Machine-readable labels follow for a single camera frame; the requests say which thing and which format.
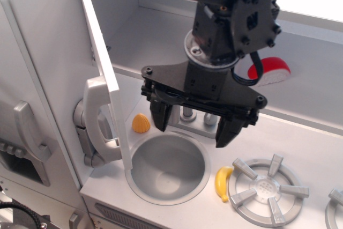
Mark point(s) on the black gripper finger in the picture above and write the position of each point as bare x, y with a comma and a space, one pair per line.
161, 113
227, 130

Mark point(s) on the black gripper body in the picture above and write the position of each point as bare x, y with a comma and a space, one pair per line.
211, 91

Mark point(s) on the white microwave door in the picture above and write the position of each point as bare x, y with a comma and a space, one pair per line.
100, 91

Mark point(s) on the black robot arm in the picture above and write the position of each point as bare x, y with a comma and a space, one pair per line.
223, 64

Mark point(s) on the orange toy lemon squeezer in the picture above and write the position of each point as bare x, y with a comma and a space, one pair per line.
140, 123

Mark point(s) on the silver toy faucet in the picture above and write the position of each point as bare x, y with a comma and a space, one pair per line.
201, 123

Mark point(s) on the yellow toy banana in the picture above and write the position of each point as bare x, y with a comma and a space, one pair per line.
220, 183

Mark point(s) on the red white toy sushi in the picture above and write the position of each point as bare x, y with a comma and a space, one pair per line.
275, 70

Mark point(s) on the silver toy sink bowl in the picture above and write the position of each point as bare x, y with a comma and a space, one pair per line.
168, 168

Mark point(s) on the silver toy stove burner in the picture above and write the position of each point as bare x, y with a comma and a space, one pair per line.
265, 192

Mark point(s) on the silver toy telephone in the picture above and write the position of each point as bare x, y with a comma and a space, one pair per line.
91, 157

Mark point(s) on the grey oven vent panel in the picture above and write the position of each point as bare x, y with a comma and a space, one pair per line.
120, 217

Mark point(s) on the grey ice dispenser panel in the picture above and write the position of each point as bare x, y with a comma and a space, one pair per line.
18, 160

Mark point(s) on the silver fridge door handle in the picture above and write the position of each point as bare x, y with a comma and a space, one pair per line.
30, 133

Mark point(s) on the silver oven handle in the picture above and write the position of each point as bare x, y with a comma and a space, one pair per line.
74, 221

